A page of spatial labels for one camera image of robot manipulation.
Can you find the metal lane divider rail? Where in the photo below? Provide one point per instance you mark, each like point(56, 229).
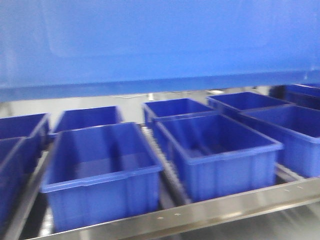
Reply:
point(26, 201)

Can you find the rear middle dark blue bin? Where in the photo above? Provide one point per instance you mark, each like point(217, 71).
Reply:
point(163, 110)

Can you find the white roller track strip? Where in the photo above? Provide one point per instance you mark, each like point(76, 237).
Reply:
point(169, 174)

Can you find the large light blue bin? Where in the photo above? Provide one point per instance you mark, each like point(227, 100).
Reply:
point(79, 48)

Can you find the lower middle dark blue bin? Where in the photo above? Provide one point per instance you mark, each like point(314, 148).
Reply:
point(100, 174)

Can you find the lower right dark blue bin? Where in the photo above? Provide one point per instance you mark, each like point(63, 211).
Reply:
point(216, 156)

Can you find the rear right dark blue bin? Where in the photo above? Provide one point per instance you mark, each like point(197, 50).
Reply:
point(232, 104)

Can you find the stainless steel shelf front rail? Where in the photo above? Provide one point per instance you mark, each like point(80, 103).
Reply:
point(289, 211)

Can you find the lower left dark blue bin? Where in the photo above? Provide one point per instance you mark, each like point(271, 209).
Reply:
point(18, 158)

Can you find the dark blue bin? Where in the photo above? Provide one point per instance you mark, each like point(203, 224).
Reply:
point(18, 158)
point(298, 129)
point(163, 110)
point(232, 104)
point(86, 117)
point(34, 127)
point(216, 156)
point(100, 174)

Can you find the rear left dark blue bin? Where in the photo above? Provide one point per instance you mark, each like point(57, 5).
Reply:
point(34, 127)

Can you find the far right dark blue bin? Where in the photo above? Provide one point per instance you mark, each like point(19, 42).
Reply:
point(298, 129)

